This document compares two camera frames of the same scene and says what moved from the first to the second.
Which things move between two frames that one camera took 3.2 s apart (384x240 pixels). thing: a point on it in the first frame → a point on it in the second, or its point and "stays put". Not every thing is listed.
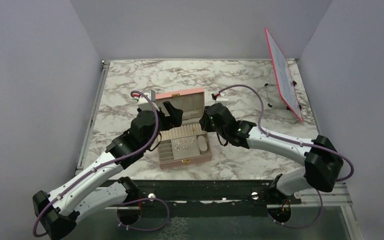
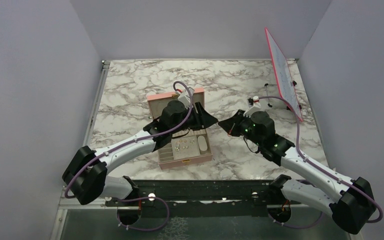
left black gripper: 175,119 → 202,120
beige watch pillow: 202,143 stays put
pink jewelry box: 185,143 stays put
